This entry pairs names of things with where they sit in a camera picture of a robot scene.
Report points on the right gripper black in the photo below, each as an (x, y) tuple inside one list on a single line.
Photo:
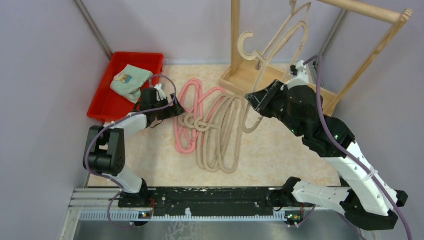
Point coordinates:
[(259, 100)]

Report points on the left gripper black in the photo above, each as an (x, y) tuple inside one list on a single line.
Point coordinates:
[(173, 111)]

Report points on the pink plastic hanger front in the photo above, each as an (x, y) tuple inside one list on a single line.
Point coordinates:
[(184, 144)]

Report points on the pink plastic hanger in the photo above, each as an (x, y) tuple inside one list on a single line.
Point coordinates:
[(188, 120), (184, 144), (198, 108)]

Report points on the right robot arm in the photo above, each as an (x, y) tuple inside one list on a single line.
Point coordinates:
[(366, 201)]

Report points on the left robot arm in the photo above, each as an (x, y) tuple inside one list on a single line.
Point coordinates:
[(105, 152)]

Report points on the pink plastic hanger back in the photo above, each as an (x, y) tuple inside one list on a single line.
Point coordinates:
[(188, 120)]

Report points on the wooden hanger rack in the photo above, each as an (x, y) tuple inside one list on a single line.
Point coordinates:
[(248, 72)]

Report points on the pink plastic hanger middle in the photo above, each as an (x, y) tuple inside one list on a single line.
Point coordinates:
[(198, 108)]

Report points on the light green folded shirt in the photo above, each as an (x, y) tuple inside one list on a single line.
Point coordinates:
[(129, 81)]

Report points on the red plastic bin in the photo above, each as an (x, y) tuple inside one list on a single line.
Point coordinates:
[(107, 105)]

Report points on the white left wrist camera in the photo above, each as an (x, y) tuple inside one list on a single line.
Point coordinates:
[(160, 93)]

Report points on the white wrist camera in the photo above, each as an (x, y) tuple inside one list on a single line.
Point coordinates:
[(299, 75), (160, 93)]

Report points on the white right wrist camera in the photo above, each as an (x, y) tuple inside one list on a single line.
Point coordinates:
[(299, 75)]

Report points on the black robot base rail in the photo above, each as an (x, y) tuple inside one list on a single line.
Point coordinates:
[(209, 201)]

